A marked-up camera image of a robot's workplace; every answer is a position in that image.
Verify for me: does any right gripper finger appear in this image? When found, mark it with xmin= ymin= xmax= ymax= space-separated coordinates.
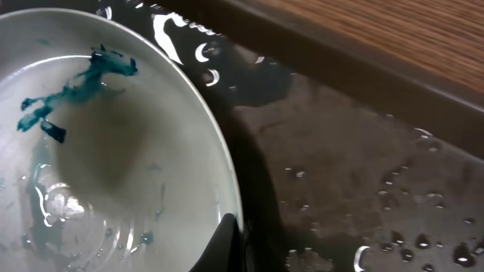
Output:
xmin=190 ymin=213 xmax=242 ymax=272

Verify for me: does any white plate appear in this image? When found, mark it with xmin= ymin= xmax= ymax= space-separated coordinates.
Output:
xmin=1 ymin=8 xmax=243 ymax=271

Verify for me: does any large dark tray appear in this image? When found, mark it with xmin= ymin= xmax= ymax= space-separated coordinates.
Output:
xmin=97 ymin=1 xmax=483 ymax=271

